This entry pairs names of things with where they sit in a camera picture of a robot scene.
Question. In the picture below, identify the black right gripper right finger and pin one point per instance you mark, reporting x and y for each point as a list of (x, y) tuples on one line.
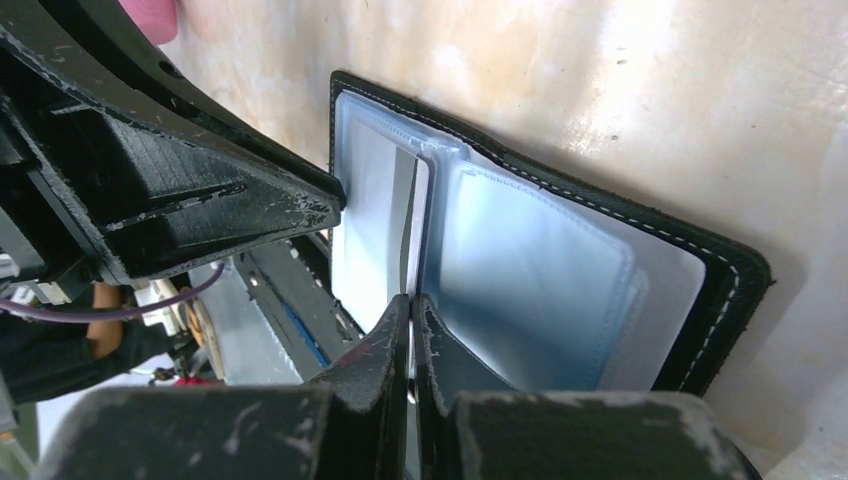
[(472, 424)]

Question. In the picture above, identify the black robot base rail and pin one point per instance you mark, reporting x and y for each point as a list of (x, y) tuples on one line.
[(272, 315)]

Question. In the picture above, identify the black leather card holder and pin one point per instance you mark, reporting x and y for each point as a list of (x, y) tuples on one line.
[(554, 283)]

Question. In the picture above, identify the pink marker pen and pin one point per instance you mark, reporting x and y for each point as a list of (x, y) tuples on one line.
[(156, 19)]

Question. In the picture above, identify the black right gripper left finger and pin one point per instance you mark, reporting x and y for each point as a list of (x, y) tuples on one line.
[(348, 422)]

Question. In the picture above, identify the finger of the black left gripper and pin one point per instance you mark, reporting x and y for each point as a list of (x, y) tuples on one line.
[(94, 52), (88, 192)]

